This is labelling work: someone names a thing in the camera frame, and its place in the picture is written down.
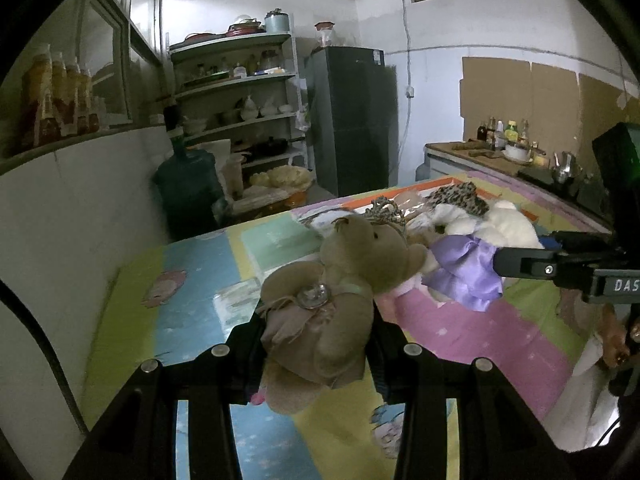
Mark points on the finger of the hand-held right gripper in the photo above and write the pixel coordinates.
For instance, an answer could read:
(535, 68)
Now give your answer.
(580, 240)
(530, 265)

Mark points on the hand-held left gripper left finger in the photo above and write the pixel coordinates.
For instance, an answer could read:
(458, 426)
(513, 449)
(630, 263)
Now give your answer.
(235, 360)

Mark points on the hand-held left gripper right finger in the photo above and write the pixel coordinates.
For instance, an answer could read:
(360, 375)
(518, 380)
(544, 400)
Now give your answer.
(390, 365)

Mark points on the white plush bear purple bow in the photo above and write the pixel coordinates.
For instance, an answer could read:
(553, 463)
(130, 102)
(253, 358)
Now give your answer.
(480, 265)

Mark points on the brown teddy bear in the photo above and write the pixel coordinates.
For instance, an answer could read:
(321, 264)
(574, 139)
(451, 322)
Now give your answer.
(345, 300)

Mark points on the person's right hand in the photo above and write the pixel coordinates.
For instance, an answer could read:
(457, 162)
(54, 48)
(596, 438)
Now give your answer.
(614, 340)

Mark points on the black stove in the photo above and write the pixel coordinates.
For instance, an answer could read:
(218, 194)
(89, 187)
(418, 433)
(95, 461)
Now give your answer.
(565, 187)

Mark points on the steel kettle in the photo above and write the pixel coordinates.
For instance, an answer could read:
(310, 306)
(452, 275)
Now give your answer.
(565, 167)

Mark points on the leopard print cloth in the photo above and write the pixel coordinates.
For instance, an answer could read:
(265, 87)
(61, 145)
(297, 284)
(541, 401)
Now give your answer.
(462, 199)

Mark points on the colourful patchwork play mat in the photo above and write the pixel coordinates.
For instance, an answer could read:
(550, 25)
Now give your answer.
(200, 270)

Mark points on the white bowl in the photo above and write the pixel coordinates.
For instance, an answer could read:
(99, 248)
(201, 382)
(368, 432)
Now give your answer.
(519, 152)

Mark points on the wooden countertop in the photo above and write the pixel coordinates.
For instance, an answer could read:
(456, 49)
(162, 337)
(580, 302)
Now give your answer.
(465, 155)

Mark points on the group of condiment bottles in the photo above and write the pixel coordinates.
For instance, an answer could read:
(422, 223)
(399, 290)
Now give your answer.
(500, 132)

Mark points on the white cloth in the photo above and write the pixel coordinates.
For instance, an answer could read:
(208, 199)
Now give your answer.
(585, 395)

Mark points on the blue water jug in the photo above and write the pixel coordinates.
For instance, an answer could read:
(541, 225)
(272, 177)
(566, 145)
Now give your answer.
(187, 185)

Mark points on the white plastic bag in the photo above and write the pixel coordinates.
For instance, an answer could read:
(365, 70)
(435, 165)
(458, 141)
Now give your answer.
(232, 172)

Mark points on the black wok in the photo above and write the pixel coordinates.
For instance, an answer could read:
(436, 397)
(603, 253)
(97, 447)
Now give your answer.
(270, 147)

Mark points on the dark green refrigerator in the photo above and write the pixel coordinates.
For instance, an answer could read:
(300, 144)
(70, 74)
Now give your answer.
(350, 120)

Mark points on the white shelf rack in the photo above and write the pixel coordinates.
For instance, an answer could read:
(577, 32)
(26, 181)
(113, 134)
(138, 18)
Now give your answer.
(235, 110)

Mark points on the grey metal pot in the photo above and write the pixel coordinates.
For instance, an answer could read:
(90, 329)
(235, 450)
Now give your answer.
(277, 22)

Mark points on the cardboard wall sheets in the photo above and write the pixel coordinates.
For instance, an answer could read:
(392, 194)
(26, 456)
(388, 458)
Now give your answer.
(530, 95)

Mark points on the window frame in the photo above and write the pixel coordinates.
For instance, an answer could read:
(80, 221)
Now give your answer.
(107, 50)

